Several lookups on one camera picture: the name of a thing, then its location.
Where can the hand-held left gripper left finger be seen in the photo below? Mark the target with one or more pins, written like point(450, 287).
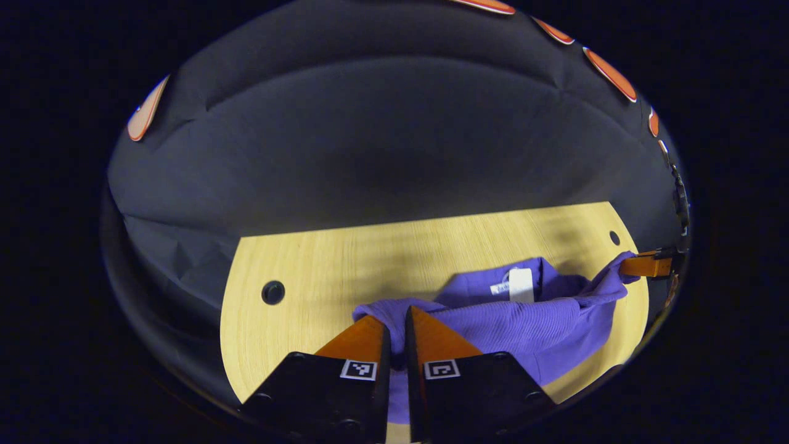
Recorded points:
point(386, 382)

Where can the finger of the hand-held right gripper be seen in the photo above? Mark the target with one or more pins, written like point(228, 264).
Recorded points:
point(644, 266)

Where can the black backdrop cloth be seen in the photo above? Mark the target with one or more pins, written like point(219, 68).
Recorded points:
point(370, 154)

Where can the purple knit cardigan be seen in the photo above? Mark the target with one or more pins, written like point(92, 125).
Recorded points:
point(524, 327)

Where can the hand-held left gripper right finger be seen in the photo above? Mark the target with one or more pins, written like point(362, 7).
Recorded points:
point(412, 382)

